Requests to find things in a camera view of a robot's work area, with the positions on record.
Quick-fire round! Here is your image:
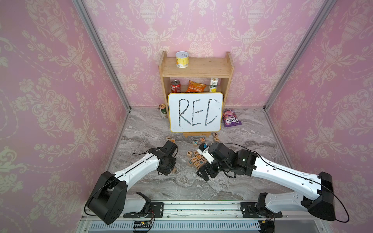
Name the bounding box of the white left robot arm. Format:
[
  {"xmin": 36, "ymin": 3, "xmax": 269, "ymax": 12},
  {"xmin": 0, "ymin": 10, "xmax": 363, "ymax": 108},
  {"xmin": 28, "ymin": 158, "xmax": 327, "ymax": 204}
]
[{"xmin": 84, "ymin": 141, "xmax": 178, "ymax": 225}]

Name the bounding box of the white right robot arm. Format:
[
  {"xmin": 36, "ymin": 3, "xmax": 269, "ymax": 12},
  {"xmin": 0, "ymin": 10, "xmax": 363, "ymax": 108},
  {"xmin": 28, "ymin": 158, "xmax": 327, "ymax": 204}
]
[{"xmin": 197, "ymin": 142, "xmax": 336, "ymax": 221}]

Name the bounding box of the wooden whiteboard stand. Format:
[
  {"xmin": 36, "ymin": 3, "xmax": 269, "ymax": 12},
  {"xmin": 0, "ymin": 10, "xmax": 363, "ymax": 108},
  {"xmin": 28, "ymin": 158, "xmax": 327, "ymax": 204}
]
[{"xmin": 183, "ymin": 132, "xmax": 211, "ymax": 138}]

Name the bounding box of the purple candy bag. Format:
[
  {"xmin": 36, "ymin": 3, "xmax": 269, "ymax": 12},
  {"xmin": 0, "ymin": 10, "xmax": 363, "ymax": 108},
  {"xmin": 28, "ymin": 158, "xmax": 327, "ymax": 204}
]
[{"xmin": 222, "ymin": 109, "xmax": 242, "ymax": 127}]

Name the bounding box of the yellow framed whiteboard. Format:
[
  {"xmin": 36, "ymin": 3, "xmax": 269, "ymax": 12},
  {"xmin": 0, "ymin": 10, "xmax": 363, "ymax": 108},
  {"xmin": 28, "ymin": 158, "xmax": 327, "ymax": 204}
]
[{"xmin": 168, "ymin": 92, "xmax": 223, "ymax": 133}]

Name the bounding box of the red soda can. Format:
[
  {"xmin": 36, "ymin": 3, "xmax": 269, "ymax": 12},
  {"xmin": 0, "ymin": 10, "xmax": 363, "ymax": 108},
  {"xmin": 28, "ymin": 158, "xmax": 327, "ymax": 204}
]
[{"xmin": 171, "ymin": 80, "xmax": 181, "ymax": 93}]

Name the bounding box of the white green drink carton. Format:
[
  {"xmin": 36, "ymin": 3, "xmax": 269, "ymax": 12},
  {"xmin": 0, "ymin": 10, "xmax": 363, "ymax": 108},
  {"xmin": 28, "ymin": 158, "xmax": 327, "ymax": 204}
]
[{"xmin": 209, "ymin": 78, "xmax": 219, "ymax": 92}]

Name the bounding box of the orange snack bag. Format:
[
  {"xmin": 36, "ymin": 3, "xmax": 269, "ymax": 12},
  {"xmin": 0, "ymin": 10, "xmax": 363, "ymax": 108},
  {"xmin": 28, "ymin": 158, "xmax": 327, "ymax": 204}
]
[{"xmin": 186, "ymin": 81, "xmax": 207, "ymax": 93}]

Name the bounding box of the wooden shelf rack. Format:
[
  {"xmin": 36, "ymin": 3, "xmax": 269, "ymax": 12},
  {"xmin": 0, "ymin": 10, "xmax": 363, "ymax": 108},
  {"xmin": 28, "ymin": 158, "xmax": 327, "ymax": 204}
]
[{"xmin": 158, "ymin": 51, "xmax": 235, "ymax": 110}]

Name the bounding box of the yellow white can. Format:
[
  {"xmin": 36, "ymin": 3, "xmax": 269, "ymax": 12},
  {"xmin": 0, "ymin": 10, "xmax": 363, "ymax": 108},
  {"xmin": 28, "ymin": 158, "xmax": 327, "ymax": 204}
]
[{"xmin": 175, "ymin": 51, "xmax": 189, "ymax": 69}]

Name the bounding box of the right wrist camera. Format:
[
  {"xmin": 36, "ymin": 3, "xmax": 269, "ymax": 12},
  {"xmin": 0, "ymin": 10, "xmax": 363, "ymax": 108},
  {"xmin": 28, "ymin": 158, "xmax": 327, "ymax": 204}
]
[{"xmin": 197, "ymin": 143, "xmax": 214, "ymax": 164}]

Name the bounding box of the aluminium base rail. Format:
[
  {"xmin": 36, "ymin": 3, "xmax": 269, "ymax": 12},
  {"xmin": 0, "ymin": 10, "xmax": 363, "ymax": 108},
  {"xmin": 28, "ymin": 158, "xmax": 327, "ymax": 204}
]
[{"xmin": 76, "ymin": 200, "xmax": 332, "ymax": 233}]

